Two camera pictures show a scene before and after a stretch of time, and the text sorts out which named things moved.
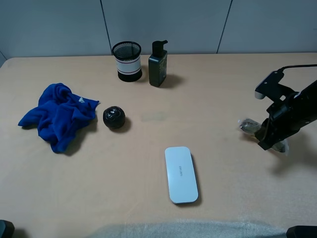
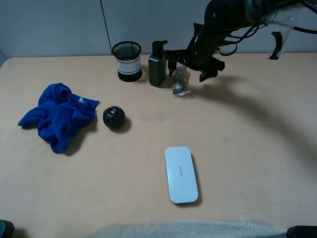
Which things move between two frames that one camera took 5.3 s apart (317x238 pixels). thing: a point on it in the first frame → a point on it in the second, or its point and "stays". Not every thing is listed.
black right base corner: x=302 y=231 stays
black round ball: x=114 y=117 stays
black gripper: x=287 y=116 → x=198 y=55
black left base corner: x=7 y=229 stays
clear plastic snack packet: x=251 y=126 → x=182 y=78
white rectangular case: x=182 y=174 stays
